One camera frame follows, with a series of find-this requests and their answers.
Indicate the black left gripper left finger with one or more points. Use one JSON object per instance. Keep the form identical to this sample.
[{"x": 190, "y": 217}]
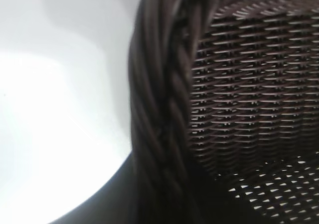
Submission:
[{"x": 104, "y": 209}]

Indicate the dark brown wicker basket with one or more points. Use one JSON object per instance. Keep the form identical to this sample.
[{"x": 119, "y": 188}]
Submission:
[{"x": 249, "y": 97}]

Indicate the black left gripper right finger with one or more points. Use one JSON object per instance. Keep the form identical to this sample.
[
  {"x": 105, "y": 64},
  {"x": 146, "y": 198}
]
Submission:
[{"x": 216, "y": 209}]

